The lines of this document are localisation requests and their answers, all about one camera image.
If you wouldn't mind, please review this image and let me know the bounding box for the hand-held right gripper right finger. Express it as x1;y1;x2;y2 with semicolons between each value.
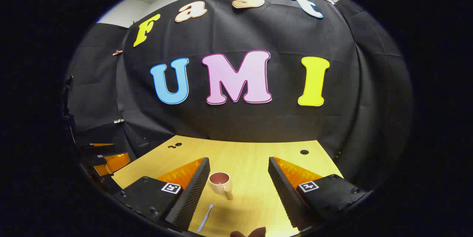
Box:
268;156;367;230

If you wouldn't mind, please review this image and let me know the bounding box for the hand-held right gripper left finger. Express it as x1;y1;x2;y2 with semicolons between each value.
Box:
113;158;210;233

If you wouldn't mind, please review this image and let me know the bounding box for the white toothbrush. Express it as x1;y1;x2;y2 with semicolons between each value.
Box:
197;204;214;233

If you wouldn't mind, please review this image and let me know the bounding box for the beige cup with handle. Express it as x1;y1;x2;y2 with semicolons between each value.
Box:
209;172;234;200

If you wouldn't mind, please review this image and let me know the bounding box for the yellow wooden desktop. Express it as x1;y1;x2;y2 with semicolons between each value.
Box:
111;135;344;237

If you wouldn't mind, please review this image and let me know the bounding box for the black backdrop cloth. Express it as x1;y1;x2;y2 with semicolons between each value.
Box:
63;0;412;193

